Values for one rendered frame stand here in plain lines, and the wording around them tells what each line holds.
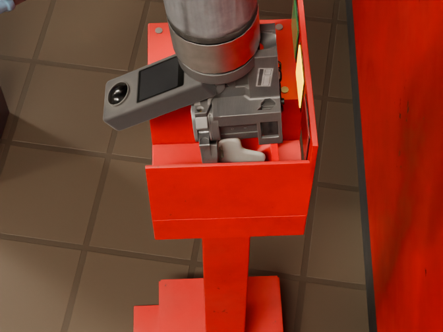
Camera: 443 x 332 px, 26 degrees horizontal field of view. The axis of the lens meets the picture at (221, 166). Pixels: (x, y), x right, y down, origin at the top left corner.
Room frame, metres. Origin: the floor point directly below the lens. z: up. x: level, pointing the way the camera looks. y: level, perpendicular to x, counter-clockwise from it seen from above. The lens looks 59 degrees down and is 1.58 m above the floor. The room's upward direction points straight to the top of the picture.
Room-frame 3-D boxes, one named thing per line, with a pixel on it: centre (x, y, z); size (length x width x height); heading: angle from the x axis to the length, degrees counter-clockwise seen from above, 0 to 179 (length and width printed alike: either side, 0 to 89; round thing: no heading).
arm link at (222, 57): (0.51, 0.01, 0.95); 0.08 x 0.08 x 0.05
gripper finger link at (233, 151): (0.50, -0.01, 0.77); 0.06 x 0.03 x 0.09; 92
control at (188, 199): (0.56, 0.00, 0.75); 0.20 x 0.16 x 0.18; 2
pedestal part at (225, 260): (0.56, 0.00, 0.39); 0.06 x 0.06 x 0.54; 2
